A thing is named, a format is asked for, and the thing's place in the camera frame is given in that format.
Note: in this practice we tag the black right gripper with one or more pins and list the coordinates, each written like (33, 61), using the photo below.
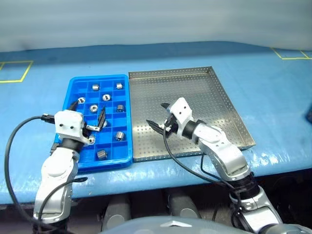
(171, 126)

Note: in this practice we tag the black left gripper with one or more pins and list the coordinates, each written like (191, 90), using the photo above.
(93, 128)

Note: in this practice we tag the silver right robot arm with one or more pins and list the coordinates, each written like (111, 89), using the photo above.
(219, 146)

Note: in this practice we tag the perforated steel tray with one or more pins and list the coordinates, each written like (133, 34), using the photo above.
(195, 92)

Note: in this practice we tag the blue plastic compartment tray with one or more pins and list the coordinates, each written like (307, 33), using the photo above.
(114, 151)

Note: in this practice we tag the dark grey rounded shape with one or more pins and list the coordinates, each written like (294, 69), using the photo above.
(182, 207)

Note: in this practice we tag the blue table cover film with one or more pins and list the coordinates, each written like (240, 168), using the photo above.
(268, 97)

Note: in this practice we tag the silver robot torso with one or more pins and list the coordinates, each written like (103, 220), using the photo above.
(175, 226)

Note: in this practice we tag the grey handheld controller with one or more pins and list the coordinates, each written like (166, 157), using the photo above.
(309, 113)

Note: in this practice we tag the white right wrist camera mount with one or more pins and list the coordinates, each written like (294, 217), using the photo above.
(181, 109)

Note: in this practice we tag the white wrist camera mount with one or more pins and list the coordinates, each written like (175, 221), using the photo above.
(68, 122)
(181, 109)

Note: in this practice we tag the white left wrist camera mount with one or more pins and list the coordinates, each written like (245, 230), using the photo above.
(68, 122)

